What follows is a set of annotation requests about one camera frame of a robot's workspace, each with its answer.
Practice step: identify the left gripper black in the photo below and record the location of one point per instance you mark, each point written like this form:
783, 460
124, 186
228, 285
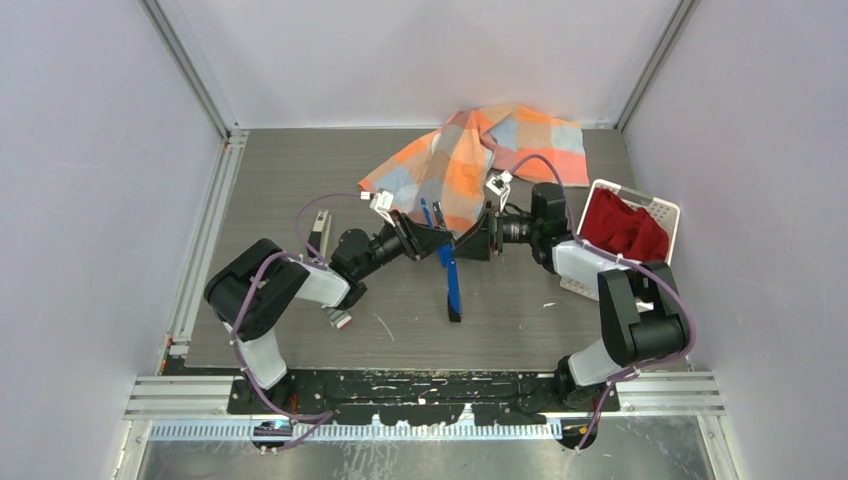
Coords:
421, 239

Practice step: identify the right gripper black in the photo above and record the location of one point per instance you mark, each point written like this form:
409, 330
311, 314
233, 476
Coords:
476, 245

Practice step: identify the blue stapler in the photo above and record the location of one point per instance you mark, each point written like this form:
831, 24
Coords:
435, 218

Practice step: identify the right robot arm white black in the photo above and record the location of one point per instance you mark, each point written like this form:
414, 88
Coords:
642, 318

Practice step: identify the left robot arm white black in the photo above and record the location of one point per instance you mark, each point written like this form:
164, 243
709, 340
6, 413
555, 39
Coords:
253, 291

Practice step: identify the black beige stapler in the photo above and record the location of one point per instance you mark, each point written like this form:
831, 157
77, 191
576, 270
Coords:
317, 241

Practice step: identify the staple box tray with staples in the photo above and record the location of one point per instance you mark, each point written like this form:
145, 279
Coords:
338, 318

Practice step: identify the orange checkered cloth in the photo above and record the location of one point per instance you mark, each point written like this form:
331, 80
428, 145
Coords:
451, 164

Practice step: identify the red cloth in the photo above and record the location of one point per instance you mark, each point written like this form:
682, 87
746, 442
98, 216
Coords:
613, 231

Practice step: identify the white plastic basket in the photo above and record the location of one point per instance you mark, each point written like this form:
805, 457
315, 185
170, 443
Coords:
662, 212

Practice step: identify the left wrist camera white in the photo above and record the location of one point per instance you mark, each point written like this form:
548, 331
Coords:
380, 202

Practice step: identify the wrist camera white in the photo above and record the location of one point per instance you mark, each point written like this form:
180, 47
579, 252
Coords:
380, 202
500, 185

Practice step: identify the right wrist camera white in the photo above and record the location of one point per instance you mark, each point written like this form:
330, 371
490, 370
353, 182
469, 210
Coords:
500, 185

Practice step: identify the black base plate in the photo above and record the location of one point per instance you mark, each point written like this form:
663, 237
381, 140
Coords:
427, 397

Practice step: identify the aluminium slotted rail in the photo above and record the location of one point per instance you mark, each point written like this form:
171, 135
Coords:
278, 431

